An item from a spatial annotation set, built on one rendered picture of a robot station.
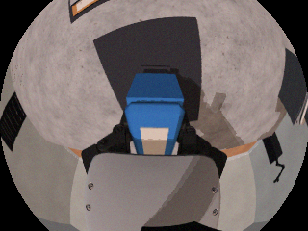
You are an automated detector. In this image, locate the blue self-inking stamp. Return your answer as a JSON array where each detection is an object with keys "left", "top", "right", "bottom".
[{"left": 125, "top": 65, "right": 185, "bottom": 155}]

